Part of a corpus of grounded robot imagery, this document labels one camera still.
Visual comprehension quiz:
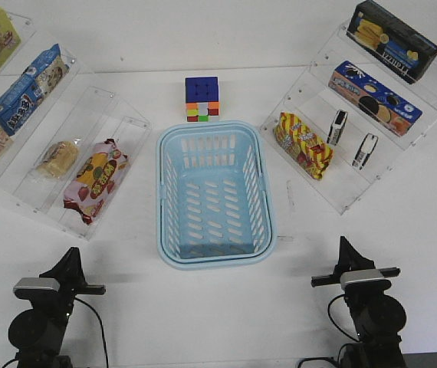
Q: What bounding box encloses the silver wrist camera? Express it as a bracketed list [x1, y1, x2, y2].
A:
[13, 278, 61, 301]
[340, 268, 386, 291]

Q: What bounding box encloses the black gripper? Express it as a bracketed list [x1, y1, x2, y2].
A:
[38, 247, 106, 307]
[310, 235, 400, 288]

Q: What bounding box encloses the multicolour puzzle cube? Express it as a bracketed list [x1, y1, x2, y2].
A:
[185, 77, 220, 122]

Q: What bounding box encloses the black white tissue pack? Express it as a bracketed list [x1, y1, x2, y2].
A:
[327, 110, 348, 146]
[352, 133, 379, 170]

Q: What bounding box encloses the black lemon wafer box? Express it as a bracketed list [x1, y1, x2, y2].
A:
[347, 1, 437, 84]

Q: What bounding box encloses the red yellow striped snack bag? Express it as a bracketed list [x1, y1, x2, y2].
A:
[273, 112, 334, 180]

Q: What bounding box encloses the clear acrylic left shelf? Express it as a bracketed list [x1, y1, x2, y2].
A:
[0, 9, 153, 242]

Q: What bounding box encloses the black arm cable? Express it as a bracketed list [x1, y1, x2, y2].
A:
[297, 293, 357, 368]
[73, 297, 110, 368]

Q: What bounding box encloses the light blue plastic basket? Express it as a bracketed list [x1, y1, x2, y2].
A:
[156, 121, 278, 270]

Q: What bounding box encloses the clear acrylic shelf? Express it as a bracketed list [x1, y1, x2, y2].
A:
[261, 23, 437, 212]
[0, 9, 153, 242]

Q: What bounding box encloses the pink strawberry cake packet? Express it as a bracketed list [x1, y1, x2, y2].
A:
[64, 139, 130, 225]

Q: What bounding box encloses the bread roll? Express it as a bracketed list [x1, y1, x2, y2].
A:
[36, 141, 79, 179]

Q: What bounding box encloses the clear acrylic right shelf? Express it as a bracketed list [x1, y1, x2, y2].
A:
[261, 23, 437, 212]

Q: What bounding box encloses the blue Oreo cookie box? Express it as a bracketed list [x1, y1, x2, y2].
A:
[328, 61, 422, 136]

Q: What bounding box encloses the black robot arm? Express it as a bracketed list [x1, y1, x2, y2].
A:
[311, 236, 407, 367]
[8, 247, 106, 367]

